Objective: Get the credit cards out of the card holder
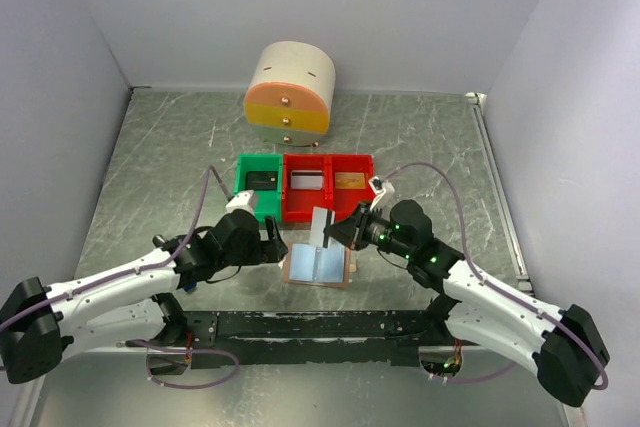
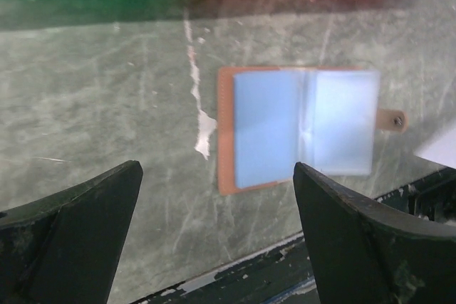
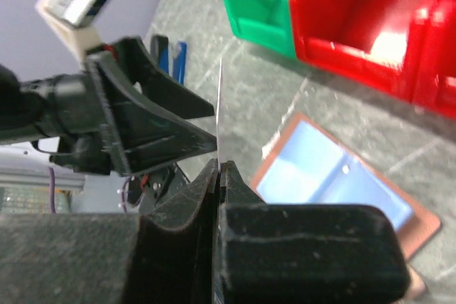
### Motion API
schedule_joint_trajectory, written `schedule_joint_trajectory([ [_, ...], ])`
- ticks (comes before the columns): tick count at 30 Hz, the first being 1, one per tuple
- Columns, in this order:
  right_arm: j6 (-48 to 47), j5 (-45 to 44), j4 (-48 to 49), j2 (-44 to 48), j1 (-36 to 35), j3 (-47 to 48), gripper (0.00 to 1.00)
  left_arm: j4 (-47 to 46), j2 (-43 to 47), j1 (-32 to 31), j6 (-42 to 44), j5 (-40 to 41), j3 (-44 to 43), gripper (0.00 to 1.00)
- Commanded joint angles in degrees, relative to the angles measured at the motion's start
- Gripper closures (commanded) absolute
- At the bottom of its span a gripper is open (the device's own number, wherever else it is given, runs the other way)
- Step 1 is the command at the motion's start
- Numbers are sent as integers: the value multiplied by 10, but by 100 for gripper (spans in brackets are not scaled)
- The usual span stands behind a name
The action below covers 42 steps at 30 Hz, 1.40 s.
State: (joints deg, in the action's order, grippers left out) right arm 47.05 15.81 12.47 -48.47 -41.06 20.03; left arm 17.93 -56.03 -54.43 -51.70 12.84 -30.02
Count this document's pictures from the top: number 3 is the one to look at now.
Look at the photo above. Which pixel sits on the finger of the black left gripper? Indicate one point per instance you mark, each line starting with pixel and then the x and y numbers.
pixel 139 135
pixel 156 84

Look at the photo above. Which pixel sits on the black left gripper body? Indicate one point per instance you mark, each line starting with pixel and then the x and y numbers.
pixel 78 108

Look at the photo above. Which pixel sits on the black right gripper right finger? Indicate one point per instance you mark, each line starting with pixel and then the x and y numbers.
pixel 311 253

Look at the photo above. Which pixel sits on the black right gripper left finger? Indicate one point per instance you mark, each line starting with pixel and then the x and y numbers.
pixel 163 257

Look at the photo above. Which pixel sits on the tan leather card holder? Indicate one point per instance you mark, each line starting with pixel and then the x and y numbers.
pixel 307 165

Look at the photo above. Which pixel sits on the blue black lighter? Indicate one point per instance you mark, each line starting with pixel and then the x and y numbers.
pixel 171 57

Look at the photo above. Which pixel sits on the green plastic bin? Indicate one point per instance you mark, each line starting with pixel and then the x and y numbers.
pixel 264 22

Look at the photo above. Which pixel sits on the middle red plastic bin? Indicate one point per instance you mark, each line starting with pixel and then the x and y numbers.
pixel 378 43

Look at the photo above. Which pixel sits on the red plastic bin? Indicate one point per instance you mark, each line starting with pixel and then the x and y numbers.
pixel 378 43
pixel 435 77

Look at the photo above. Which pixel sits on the right red plastic bin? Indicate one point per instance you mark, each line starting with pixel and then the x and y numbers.
pixel 435 77

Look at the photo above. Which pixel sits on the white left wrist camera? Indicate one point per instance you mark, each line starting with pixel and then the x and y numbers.
pixel 72 22

